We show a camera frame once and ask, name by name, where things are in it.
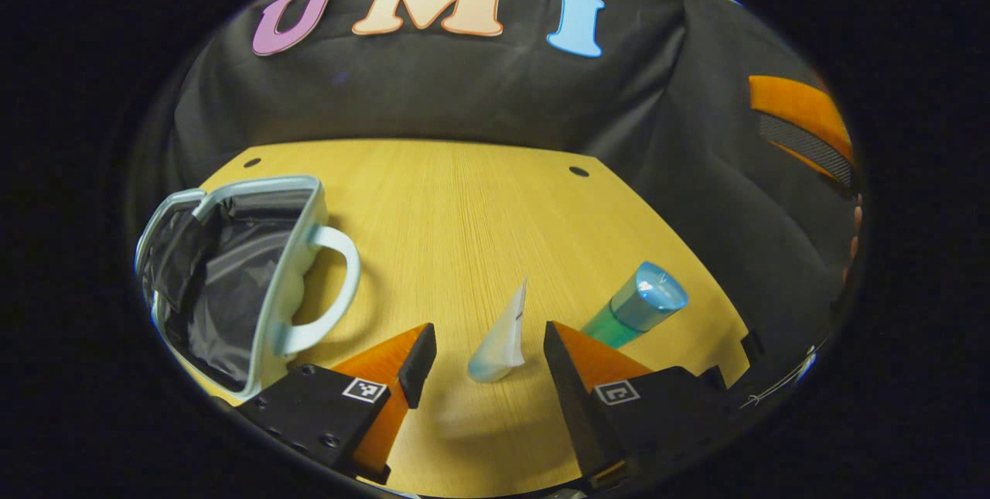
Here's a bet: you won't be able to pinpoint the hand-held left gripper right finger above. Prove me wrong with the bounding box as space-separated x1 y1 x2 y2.
543 321 743 488

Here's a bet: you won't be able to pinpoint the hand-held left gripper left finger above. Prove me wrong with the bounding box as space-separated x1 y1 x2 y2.
236 323 438 484

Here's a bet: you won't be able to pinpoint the white squeeze tube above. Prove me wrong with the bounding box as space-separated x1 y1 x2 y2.
467 277 530 384

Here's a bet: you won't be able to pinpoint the green bottle with blue cap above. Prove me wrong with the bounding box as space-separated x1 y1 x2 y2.
580 261 689 350

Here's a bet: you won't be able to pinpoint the light blue suitcase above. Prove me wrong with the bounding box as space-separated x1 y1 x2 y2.
134 174 363 403

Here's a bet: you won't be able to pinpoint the white cable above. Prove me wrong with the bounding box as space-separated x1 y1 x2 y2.
739 344 817 409

